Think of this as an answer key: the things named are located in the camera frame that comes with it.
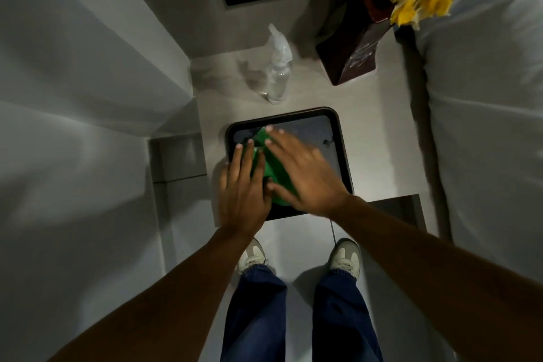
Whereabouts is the person's right forearm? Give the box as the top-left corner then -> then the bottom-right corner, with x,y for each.
330,195 -> 543,362

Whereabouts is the person's right white sneaker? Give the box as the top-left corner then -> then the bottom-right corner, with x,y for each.
327,238 -> 362,280

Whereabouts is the black rectangular tray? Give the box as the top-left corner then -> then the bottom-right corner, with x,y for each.
225,107 -> 355,222

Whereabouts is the dark red vase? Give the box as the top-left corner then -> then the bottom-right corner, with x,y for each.
315,0 -> 396,87

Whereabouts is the clear plastic spray bottle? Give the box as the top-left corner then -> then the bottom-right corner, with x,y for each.
259,23 -> 294,105

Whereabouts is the white bed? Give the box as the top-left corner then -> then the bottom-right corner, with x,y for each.
413,0 -> 543,287

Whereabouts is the person's left hand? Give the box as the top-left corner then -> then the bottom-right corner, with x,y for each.
218,139 -> 273,239

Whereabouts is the person's right hand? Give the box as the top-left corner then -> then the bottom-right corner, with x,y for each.
264,125 -> 352,218

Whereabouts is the person's left white sneaker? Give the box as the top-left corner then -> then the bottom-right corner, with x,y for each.
236,238 -> 269,276

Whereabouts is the person's left forearm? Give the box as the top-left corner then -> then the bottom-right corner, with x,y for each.
47,227 -> 256,362

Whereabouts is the person's left jeans leg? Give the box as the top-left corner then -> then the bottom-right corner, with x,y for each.
220,264 -> 288,362

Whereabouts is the person's white sneaker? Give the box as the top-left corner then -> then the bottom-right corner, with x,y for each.
327,238 -> 362,280
236,238 -> 269,276

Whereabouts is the green cleaning cloth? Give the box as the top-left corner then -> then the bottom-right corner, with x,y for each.
250,126 -> 298,207

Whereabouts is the person's right jeans leg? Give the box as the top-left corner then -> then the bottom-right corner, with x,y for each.
312,269 -> 385,362

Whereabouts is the person's jeans leg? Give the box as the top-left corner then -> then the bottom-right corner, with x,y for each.
220,264 -> 288,362
312,269 -> 385,362

